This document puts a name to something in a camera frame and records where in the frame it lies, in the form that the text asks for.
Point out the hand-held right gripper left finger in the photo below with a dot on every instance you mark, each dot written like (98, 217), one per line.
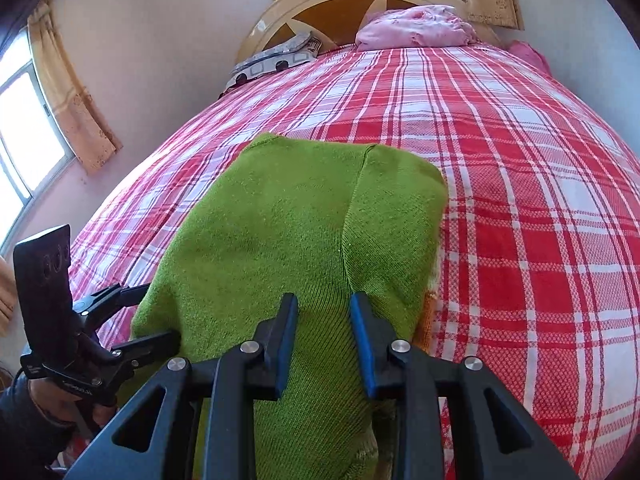
(287, 340)

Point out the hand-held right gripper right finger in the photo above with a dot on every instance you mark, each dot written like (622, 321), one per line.
(362, 345)

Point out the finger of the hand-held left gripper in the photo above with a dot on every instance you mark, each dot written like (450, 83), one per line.
(115, 297)
(150, 347)

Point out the green striped knit sweater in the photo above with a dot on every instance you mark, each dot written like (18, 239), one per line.
(280, 220)

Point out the person's left forearm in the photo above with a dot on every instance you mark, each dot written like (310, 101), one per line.
(25, 435)

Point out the person's left hand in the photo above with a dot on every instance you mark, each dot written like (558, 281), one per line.
(60, 402)

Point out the side window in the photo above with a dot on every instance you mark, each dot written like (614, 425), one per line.
(25, 150)

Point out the red plaid bed sheet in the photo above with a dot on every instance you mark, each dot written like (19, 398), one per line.
(500, 185)

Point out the grey patterned pillow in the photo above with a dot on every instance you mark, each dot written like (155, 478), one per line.
(270, 62)

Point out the pink quilt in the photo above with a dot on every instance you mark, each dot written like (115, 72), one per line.
(420, 27)

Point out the cream and orange headboard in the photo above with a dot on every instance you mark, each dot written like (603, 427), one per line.
(330, 15)

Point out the pink cloth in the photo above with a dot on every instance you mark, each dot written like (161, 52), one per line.
(530, 55)

